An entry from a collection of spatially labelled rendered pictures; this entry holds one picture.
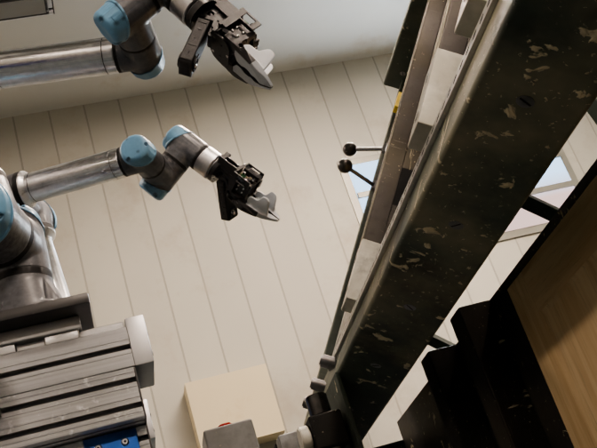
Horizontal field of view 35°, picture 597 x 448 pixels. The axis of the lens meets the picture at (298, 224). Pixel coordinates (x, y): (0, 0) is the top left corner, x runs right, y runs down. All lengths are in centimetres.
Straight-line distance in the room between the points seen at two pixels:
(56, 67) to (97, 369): 64
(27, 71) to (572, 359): 118
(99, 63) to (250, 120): 424
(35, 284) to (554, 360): 89
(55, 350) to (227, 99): 466
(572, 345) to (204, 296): 426
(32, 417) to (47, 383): 6
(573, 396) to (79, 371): 80
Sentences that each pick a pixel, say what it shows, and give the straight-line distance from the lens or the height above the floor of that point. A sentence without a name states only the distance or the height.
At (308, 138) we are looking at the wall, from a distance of 611.
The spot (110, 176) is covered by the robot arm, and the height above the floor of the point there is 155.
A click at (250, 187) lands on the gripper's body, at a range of 234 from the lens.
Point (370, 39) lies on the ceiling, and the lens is 642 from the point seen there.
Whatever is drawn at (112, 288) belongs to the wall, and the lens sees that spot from 554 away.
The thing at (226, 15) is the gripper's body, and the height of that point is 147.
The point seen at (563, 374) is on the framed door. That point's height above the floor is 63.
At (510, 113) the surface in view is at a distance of 94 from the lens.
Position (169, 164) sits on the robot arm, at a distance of 239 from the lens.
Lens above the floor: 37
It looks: 24 degrees up
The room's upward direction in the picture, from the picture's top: 18 degrees counter-clockwise
